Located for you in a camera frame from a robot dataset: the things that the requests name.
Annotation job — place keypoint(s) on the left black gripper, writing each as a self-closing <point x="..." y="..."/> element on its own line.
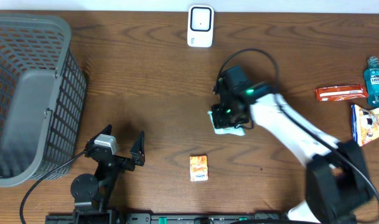
<point x="136" y="155"/>

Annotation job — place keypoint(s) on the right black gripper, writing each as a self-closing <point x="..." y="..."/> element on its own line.
<point x="218" y="121"/>

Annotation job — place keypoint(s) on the light green wet wipes pack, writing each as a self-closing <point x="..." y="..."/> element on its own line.
<point x="221" y="131"/>

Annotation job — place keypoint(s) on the small orange tissue pack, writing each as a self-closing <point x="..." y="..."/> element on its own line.
<point x="198" y="168"/>

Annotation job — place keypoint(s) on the orange snack bar wrapper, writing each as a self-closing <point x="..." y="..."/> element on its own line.
<point x="340" y="93"/>

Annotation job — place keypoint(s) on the yellow snack bag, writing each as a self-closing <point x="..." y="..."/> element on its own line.
<point x="365" y="125"/>

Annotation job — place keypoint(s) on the teal mouthwash bottle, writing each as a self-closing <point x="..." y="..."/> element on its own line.
<point x="371" y="76"/>

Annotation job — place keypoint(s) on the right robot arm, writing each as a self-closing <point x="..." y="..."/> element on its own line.
<point x="337" y="180"/>

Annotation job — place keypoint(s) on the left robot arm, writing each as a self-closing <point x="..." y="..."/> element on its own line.
<point x="92" y="192"/>

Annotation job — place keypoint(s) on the white barcode scanner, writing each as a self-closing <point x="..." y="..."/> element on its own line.
<point x="200" y="26"/>

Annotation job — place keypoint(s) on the grey plastic shopping basket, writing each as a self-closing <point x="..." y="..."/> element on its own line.
<point x="42" y="96"/>

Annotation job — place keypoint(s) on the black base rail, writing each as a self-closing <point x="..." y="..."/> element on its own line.
<point x="147" y="218"/>

